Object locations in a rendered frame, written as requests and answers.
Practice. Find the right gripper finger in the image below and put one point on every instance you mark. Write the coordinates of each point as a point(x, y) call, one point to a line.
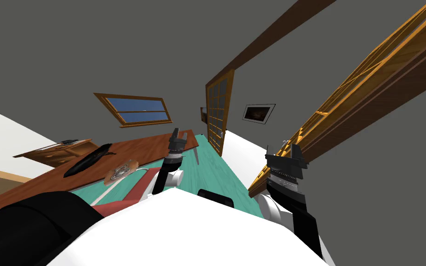
point(296, 152)
point(268, 151)

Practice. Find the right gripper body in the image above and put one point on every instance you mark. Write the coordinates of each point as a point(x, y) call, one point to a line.
point(285, 170)

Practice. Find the brown round patterned object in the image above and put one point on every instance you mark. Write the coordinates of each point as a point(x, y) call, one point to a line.
point(120, 171)

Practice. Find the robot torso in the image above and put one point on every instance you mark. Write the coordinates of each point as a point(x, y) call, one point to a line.
point(183, 232)

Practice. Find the teal rug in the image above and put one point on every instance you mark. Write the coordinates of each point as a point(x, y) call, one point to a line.
point(213, 173)

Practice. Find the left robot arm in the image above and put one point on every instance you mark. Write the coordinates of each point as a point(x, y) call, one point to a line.
point(24, 229)

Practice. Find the small brown wall picture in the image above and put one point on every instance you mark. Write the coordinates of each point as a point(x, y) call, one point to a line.
point(203, 114)

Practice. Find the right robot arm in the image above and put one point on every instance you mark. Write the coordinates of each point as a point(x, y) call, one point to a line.
point(301, 218)

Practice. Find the dark picture in white frame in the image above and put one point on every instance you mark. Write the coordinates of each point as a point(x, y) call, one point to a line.
point(259, 113)

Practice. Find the wooden dresser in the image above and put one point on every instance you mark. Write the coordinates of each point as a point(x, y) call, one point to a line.
point(56, 152)

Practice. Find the large wooden lattice door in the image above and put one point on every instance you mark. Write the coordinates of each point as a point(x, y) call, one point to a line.
point(375, 85)

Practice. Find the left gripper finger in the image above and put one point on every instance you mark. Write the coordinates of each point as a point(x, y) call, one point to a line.
point(185, 138)
point(176, 133)

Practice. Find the long brown wooden table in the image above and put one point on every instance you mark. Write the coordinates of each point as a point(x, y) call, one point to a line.
point(32, 188)

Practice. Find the black elongated object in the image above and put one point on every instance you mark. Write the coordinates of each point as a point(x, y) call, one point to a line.
point(87, 161)

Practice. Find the red seat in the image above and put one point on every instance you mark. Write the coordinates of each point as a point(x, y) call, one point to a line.
point(142, 184)

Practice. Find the wooden door with glass panes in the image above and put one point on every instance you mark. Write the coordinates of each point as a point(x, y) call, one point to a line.
point(218, 111)

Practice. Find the wooden framed window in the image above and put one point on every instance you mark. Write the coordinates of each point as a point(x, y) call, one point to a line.
point(139, 110)

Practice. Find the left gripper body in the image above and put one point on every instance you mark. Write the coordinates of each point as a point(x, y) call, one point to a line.
point(176, 148)

